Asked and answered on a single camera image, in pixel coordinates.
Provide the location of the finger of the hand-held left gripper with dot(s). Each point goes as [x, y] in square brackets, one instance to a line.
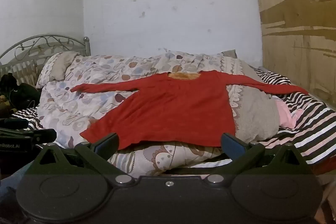
[43, 136]

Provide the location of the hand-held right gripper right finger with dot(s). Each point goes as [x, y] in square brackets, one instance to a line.
[231, 144]

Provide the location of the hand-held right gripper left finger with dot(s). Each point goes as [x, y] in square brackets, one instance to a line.
[108, 143]

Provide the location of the red long-sleeve shirt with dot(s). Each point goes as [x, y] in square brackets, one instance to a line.
[170, 108]

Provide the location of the dark clothes pile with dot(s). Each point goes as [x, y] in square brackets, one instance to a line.
[23, 95]

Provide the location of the patterned quilted duvet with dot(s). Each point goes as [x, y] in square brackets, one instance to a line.
[78, 98]

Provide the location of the pink cloth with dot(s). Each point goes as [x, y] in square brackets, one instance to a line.
[284, 113]

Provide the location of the beige patterned pillow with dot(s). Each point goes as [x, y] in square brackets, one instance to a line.
[56, 66]

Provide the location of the black and white striped sheet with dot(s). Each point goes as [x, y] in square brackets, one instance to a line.
[315, 119]

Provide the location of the grey metal bed headboard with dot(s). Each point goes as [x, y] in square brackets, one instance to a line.
[86, 45]

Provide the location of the plywood panel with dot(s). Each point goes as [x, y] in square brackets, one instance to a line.
[296, 43]

